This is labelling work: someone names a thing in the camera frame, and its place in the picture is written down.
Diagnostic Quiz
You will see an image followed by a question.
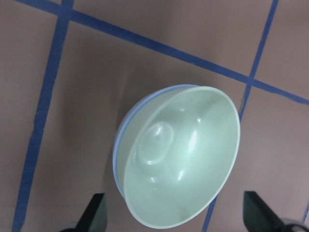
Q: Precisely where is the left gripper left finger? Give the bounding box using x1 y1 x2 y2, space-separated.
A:
62 193 108 232

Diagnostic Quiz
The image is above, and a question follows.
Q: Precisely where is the green bowl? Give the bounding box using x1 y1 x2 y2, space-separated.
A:
122 86 240 229

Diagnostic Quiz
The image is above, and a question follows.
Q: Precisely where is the blue bowl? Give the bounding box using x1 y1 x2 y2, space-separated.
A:
112 84 198 196

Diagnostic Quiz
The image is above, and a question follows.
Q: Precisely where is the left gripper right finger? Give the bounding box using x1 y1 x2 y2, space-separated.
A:
243 191 309 232

